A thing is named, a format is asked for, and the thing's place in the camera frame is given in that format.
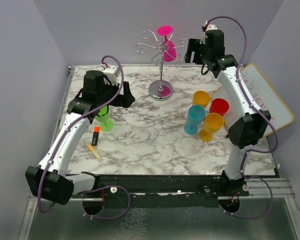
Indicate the pink wine glass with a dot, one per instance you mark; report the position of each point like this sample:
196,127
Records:
167,32

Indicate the chrome wine glass rack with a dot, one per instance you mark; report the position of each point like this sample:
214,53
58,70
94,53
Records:
160,90

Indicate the whiteboard with yellow frame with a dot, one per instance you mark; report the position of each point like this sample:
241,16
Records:
263,94

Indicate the blue wine glass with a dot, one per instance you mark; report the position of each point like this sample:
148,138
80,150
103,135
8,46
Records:
195,116

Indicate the red wine glass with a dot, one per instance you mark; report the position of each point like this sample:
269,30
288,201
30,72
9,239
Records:
219,106

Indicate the orange capped marker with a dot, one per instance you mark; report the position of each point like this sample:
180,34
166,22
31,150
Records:
95,136

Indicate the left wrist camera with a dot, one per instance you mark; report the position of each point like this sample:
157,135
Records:
111,73

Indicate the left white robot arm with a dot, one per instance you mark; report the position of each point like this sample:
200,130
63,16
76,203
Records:
49,179

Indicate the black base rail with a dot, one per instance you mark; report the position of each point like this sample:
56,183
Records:
163,191

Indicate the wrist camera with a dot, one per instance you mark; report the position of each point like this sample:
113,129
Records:
111,73
208,26

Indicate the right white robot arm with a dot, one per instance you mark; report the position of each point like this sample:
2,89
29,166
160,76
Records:
251,122

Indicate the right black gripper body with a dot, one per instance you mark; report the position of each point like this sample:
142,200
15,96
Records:
198,57

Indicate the green wine glass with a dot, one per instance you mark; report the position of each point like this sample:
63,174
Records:
103,117

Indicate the beige tube on table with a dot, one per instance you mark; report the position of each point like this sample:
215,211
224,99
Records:
94,152

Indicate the aluminium frame rail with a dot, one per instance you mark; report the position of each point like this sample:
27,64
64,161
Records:
61,106

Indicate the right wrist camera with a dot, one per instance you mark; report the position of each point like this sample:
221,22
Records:
208,26

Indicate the yellow wine glass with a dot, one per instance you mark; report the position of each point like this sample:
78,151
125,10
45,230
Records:
201,98

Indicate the orange wine glass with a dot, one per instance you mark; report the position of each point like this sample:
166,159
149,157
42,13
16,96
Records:
212,124

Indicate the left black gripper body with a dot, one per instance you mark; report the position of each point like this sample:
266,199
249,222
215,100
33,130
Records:
109,92

